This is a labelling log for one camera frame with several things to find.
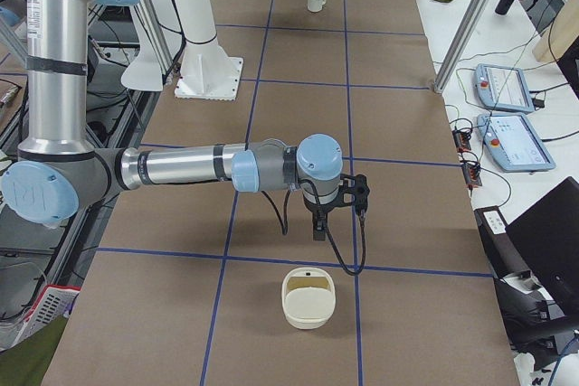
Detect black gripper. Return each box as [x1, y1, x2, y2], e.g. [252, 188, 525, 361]
[303, 192, 340, 240]

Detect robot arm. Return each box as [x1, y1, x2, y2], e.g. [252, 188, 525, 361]
[1, 0, 346, 239]

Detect near orange usb hub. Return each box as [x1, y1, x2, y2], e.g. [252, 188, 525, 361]
[460, 161, 482, 190]

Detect near teach pendant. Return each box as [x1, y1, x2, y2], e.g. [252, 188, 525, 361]
[477, 113, 556, 173]

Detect teach pendant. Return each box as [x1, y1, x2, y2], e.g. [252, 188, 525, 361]
[477, 113, 556, 173]
[474, 63, 535, 113]

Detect far teach pendant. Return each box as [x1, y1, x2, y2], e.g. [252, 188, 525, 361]
[474, 63, 535, 113]

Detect black office chair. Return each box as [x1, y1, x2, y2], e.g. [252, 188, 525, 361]
[474, 176, 578, 349]

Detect wooden board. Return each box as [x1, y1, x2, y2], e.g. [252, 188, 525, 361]
[533, 0, 579, 62]

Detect red white basket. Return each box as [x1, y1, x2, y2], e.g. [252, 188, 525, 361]
[13, 285, 81, 345]

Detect aluminium frame post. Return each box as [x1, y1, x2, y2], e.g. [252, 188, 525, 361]
[433, 0, 489, 94]

